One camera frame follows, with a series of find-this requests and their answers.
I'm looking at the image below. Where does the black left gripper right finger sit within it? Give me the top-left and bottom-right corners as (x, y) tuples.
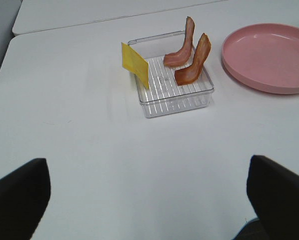
(246, 155), (299, 240)

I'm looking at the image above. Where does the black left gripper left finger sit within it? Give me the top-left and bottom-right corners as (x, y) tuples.
(0, 158), (51, 240)

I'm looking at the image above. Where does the bacon strip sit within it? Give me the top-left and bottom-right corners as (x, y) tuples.
(174, 33), (212, 86)
(163, 16), (195, 68)

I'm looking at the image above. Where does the pink round plate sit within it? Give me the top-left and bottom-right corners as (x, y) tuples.
(221, 23), (299, 95)

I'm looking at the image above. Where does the clear plastic left tray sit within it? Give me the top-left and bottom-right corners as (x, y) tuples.
(128, 31), (215, 118)

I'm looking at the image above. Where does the yellow cheese slice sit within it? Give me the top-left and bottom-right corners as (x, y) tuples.
(121, 42), (149, 89)

